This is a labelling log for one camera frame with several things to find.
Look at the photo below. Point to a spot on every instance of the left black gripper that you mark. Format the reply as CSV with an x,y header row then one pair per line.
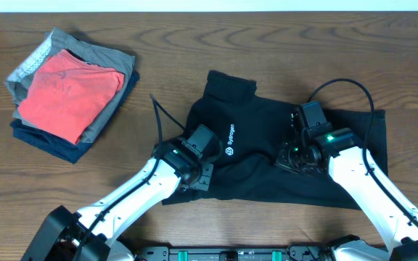
x,y
206,185

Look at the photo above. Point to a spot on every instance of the grey folded garment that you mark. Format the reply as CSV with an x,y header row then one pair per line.
x,y
19,81

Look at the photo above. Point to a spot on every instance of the black polo shirt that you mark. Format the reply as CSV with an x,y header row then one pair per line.
x,y
252,130

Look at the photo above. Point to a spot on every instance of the red folded shirt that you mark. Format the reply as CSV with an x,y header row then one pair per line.
x,y
67,94

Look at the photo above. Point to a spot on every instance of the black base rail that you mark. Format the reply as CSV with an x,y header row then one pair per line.
x,y
295,252

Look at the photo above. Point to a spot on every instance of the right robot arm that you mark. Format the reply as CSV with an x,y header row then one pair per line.
x,y
340,156

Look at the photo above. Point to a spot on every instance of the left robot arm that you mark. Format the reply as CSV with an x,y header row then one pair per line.
x,y
92,232

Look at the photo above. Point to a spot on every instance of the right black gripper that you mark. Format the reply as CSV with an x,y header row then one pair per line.
x,y
281,159

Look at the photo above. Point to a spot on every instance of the navy folded garment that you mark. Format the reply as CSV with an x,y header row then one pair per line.
x,y
59,147

